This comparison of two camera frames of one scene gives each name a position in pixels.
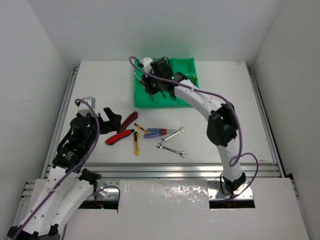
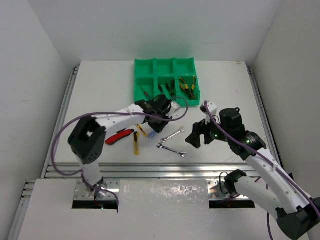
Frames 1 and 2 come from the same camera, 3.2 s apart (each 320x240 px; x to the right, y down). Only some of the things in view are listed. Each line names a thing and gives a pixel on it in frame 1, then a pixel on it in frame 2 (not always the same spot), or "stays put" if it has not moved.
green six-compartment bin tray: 161,99 stays put
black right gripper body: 153,81 to 211,132
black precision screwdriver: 164,95 stays put
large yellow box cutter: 136,135 stays put
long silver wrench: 181,153 stays put
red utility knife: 118,136 stays put
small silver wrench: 181,130 stays put
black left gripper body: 104,122 to 157,120
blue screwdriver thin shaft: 142,83 to 146,93
